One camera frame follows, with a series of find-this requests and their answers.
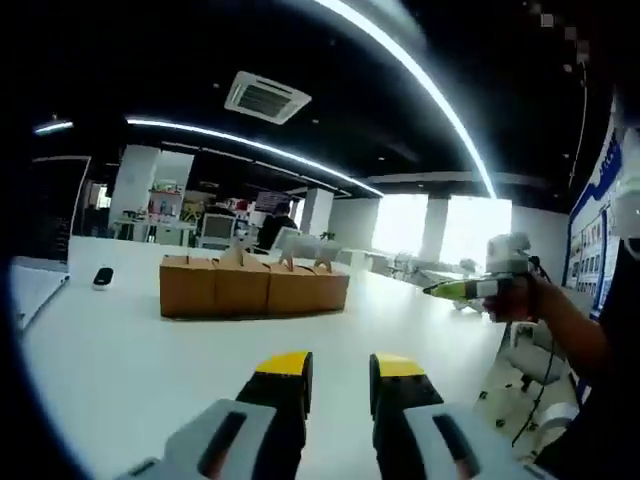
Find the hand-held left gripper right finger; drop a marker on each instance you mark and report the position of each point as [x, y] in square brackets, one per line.
[415, 440]

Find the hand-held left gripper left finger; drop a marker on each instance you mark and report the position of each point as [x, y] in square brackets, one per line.
[260, 430]

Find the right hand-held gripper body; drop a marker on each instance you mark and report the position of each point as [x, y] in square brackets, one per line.
[507, 255]

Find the white open laptop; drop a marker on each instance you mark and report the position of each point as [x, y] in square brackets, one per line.
[40, 290]

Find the person's right hand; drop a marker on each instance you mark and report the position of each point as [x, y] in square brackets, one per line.
[520, 302]

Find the white chair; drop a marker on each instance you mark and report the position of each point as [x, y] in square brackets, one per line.
[530, 355]

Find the long ceiling light strip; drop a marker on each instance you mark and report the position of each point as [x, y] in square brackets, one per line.
[430, 85]

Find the grey computer monitor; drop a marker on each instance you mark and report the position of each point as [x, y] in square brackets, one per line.
[216, 230]

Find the small black device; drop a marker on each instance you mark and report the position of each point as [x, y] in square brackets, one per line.
[103, 278]

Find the shelf with colourful items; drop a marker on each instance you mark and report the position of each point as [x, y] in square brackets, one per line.
[165, 207]

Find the ceiling air vent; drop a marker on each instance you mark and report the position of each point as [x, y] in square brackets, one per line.
[267, 97]

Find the short ceiling light strip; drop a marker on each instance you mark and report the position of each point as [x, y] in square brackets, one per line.
[54, 127]

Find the wall poster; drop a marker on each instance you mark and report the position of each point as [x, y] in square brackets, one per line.
[587, 240]

